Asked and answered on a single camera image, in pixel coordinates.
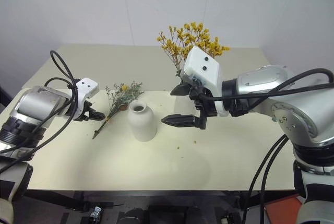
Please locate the black table frame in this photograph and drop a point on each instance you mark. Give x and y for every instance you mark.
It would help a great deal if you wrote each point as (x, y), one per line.
(130, 194)

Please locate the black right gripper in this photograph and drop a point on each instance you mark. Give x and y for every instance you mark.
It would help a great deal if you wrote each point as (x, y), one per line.
(204, 104)

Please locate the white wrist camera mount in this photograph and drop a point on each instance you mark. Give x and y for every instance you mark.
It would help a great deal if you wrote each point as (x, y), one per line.
(87, 85)
(201, 62)

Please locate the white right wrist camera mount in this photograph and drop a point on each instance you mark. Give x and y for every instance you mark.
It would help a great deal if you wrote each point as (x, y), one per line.
(201, 62)

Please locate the yellow dried flower bouquet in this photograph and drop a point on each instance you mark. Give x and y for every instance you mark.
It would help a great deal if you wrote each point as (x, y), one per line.
(190, 38)

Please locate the dark rounded shape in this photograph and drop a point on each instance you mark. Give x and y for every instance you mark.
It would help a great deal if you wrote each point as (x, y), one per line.
(131, 217)

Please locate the small metal clamp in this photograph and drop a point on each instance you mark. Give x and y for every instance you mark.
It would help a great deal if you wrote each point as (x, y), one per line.
(95, 213)

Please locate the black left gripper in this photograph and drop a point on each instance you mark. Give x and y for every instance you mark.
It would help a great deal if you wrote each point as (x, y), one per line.
(83, 111)

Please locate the white ceramic vase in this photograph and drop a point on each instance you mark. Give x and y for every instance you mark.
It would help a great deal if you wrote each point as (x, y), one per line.
(142, 122)

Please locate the orange sheet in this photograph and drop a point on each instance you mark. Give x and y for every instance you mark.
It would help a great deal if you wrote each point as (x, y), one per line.
(284, 208)

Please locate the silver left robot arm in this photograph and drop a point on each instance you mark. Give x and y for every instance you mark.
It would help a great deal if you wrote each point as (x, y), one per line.
(34, 104)

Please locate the green sprig flower bouquet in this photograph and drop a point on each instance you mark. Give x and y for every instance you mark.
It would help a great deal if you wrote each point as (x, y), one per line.
(120, 98)

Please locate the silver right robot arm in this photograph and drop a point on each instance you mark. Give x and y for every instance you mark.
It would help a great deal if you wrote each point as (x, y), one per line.
(261, 77)

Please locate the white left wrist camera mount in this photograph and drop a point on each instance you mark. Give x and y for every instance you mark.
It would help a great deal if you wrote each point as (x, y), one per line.
(87, 85)

